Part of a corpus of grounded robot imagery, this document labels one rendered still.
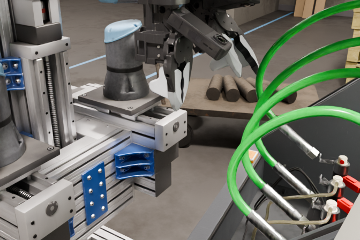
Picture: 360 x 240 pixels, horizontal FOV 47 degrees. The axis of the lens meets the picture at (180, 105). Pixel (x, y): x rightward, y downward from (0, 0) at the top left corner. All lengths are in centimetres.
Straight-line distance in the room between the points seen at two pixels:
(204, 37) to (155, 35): 9
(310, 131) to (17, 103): 82
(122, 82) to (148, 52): 57
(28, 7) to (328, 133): 85
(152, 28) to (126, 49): 54
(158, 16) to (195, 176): 218
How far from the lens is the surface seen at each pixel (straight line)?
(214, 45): 68
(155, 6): 73
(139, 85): 131
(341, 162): 85
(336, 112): 55
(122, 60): 128
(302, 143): 85
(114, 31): 127
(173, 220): 246
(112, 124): 137
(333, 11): 77
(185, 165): 296
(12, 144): 102
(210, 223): 92
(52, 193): 97
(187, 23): 69
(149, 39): 72
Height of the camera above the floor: 152
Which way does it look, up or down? 23 degrees down
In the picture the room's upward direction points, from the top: straight up
